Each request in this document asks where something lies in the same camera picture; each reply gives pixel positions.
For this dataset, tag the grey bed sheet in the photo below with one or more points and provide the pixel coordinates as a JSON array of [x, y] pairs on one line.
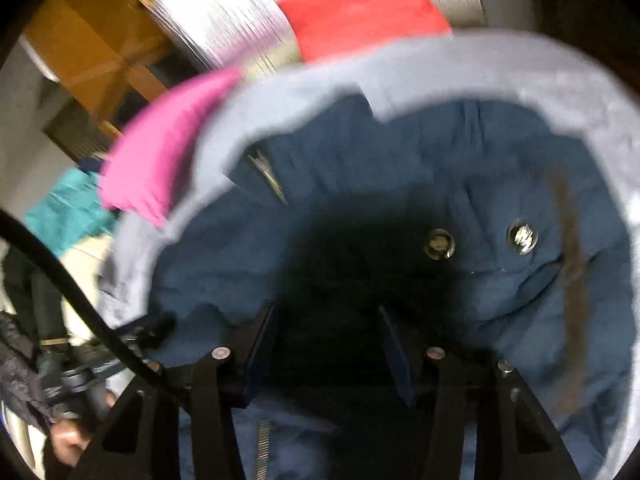
[[574, 93]]

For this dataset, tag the silver striped bed cover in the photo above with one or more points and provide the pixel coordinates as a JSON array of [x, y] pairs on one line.
[[255, 34]]

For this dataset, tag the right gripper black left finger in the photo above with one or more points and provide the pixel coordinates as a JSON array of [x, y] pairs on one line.
[[139, 439]]

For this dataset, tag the teal garment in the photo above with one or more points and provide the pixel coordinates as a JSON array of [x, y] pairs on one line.
[[70, 212]]

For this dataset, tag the orange wooden cabinet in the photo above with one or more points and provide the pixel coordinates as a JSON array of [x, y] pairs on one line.
[[100, 50]]

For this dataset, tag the navy blue padded jacket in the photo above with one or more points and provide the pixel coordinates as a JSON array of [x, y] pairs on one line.
[[467, 225]]

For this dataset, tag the dark clothes pile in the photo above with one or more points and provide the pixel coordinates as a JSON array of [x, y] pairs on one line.
[[30, 313]]

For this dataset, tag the red pillow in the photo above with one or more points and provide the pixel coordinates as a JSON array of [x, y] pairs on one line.
[[327, 28]]

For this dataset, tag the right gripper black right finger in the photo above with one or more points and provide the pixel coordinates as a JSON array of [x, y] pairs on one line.
[[463, 412]]

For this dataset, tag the person's left hand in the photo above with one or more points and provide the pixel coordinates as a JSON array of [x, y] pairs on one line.
[[69, 440]]

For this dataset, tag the pink pillow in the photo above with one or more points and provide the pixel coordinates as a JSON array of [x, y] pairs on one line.
[[144, 165]]

